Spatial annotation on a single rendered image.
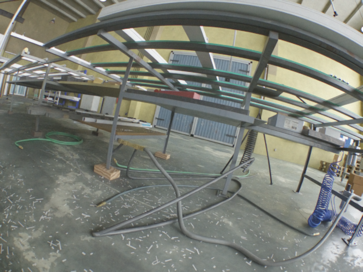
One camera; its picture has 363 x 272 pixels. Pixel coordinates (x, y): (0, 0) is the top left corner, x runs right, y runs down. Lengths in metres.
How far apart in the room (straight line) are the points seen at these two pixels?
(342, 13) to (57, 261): 11.57
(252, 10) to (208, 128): 6.56
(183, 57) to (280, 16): 7.64
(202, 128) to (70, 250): 6.77
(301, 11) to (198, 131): 6.70
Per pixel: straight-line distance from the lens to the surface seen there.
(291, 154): 7.64
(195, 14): 0.61
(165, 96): 0.89
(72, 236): 0.63
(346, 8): 10.91
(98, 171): 1.12
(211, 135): 6.94
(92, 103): 9.88
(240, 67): 7.61
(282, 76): 7.98
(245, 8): 0.59
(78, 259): 0.56
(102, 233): 0.61
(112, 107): 9.39
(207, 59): 1.00
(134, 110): 7.97
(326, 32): 0.66
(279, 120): 1.24
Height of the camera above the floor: 0.44
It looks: 4 degrees down
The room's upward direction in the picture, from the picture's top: 13 degrees clockwise
